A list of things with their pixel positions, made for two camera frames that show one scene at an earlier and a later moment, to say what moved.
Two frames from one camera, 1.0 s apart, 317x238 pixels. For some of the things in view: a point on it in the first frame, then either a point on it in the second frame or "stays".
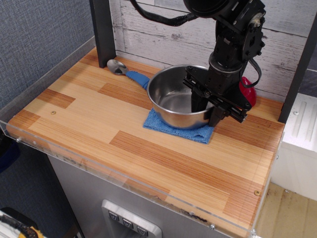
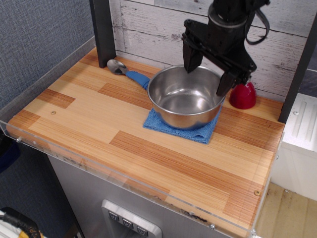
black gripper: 221,89 -> 222,44
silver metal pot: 170,99 stays
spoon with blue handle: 117,67 stays
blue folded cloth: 203,134 stays
